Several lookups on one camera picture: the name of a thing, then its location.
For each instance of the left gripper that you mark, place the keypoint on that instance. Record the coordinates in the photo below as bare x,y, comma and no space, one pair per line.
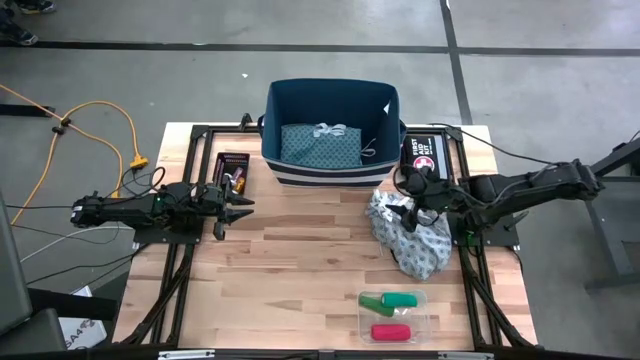
210,202

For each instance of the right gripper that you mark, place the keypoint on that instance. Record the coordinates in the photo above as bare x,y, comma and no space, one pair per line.
432,192

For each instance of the yellowish white-capped pill bottle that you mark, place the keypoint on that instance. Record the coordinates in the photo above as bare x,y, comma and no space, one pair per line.
228,179

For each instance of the pink pill bottle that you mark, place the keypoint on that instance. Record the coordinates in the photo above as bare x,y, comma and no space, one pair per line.
237,173

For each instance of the grey patterned cloth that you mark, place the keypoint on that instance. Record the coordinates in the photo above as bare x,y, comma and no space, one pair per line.
420,250

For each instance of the teal-green bandage roll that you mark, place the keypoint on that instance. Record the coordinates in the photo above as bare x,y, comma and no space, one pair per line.
399,300

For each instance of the dark green bandage roll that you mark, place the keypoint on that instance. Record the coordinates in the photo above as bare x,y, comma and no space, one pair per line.
372,304

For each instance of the teal patterned cloth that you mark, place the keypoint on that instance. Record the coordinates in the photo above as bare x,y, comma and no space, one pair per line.
320,147

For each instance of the red bandage roll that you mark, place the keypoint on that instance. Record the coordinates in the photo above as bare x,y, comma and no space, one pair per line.
391,332

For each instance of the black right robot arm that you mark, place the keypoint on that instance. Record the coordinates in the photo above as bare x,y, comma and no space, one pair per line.
540,187

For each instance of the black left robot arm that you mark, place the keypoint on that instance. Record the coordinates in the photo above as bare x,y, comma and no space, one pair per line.
120,210

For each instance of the black slotted plastic basket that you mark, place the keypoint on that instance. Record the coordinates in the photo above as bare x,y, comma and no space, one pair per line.
222,162

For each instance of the black first aid kit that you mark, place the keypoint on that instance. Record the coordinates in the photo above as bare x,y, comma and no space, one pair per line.
425,145

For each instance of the black clamp knob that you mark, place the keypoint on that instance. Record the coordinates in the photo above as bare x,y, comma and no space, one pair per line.
245,121

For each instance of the navy striped fabric bin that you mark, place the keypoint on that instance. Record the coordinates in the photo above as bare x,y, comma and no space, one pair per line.
330,175

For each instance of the clear plastic container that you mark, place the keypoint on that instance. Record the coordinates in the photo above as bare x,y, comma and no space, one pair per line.
417,325

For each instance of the white printed cardboard box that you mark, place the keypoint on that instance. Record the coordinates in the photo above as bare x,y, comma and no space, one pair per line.
82,332

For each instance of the grey metal desk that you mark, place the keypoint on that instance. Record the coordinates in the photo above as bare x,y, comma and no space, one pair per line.
605,240

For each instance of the grey office chair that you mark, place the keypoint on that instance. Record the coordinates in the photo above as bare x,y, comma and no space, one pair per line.
15,280

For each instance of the black floor strip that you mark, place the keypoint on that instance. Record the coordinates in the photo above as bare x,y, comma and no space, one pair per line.
25,110

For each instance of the person's shoe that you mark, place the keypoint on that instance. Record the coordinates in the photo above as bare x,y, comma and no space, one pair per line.
37,4
17,34

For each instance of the black aluminium table frame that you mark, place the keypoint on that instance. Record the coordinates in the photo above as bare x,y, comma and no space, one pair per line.
199,133

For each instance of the silver metal bracket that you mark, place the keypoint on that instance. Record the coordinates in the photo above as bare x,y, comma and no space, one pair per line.
465,356
185,354

